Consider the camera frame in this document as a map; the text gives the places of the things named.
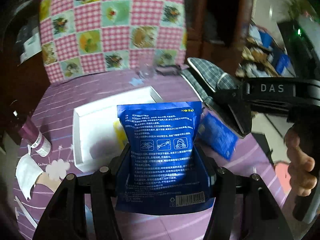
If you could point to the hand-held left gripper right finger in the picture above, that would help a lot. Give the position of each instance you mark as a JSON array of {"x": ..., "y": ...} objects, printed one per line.
[{"x": 209, "y": 177}]

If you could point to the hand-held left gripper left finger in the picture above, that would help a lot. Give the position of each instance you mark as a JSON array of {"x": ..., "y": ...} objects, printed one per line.
[{"x": 117, "y": 170}]

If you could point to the yellow printed packet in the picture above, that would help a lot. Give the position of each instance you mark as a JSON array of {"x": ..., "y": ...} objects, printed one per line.
[{"x": 120, "y": 135}]

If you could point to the grey plaid cloth with piping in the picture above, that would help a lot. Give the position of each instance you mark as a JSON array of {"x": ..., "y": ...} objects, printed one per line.
[{"x": 207, "y": 77}]

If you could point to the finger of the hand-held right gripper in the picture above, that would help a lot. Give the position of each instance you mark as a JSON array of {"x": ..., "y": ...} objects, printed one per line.
[
  {"x": 227, "y": 95},
  {"x": 241, "y": 120}
]

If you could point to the person's right hand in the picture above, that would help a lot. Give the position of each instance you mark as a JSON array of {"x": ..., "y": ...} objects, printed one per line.
[{"x": 301, "y": 172}]

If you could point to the pile of cluttered boxes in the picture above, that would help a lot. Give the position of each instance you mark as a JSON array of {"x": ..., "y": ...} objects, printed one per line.
[{"x": 262, "y": 55}]

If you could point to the blue printed packet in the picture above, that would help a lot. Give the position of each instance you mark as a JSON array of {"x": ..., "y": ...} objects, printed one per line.
[
  {"x": 220, "y": 135},
  {"x": 160, "y": 130}
]

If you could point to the blue paper scrap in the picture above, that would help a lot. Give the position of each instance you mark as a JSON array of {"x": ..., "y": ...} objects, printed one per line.
[{"x": 135, "y": 81}]

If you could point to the white paper strip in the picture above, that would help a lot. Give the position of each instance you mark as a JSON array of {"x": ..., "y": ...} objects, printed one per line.
[{"x": 23, "y": 210}]

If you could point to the dark wooden cabinet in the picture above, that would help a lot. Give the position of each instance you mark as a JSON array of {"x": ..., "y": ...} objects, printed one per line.
[{"x": 25, "y": 77}]

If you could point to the brown wooden shelf unit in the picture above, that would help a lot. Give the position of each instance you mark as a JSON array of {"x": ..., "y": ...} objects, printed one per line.
[{"x": 225, "y": 17}]

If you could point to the purple spray bottle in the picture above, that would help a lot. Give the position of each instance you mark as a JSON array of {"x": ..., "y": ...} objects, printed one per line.
[{"x": 37, "y": 140}]

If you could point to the clear glass cup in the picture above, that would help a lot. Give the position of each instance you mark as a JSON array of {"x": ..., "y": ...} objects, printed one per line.
[{"x": 146, "y": 72}]

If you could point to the white cardboard box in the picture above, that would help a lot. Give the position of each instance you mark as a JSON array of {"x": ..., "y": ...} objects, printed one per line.
[{"x": 100, "y": 130}]

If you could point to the white face mask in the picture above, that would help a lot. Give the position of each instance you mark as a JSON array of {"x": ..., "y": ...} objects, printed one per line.
[{"x": 27, "y": 170}]

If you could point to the purple printed tablecloth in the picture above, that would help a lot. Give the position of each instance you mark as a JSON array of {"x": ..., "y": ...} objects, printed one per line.
[{"x": 175, "y": 95}]

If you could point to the pink checkered printed cushion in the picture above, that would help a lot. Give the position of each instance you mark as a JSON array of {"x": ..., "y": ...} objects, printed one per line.
[{"x": 112, "y": 30}]

